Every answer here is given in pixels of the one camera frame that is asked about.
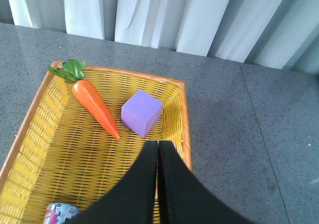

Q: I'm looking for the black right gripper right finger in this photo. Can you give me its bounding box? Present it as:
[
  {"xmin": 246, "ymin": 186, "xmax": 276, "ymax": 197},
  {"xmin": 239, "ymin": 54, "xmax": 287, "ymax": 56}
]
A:
[{"xmin": 158, "ymin": 141, "xmax": 252, "ymax": 224}]

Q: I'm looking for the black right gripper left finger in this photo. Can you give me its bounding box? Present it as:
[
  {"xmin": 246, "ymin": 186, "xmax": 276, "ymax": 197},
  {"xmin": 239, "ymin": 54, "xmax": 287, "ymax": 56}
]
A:
[{"xmin": 67, "ymin": 141, "xmax": 158, "ymax": 224}]

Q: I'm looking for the colourful printed ball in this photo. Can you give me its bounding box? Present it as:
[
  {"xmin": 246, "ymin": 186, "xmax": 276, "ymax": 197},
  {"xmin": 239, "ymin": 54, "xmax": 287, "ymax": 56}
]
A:
[{"xmin": 43, "ymin": 203, "xmax": 80, "ymax": 224}]

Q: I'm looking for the yellow woven basket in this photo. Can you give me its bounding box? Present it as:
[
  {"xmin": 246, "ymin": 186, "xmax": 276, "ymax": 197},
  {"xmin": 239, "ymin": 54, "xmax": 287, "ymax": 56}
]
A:
[{"xmin": 0, "ymin": 66, "xmax": 191, "ymax": 224}]

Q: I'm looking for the purple foam cube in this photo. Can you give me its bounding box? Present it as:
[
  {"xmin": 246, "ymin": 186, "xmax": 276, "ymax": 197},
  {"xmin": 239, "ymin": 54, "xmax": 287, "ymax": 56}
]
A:
[{"xmin": 121, "ymin": 90, "xmax": 163, "ymax": 137}]

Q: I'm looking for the orange toy carrot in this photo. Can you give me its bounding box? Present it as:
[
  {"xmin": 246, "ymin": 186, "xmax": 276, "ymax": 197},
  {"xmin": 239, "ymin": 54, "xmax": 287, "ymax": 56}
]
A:
[{"xmin": 48, "ymin": 59, "xmax": 121, "ymax": 139}]

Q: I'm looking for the grey pleated curtain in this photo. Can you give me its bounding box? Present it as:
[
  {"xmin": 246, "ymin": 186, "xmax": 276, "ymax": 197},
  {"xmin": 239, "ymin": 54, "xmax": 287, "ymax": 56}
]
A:
[{"xmin": 0, "ymin": 0, "xmax": 319, "ymax": 74}]

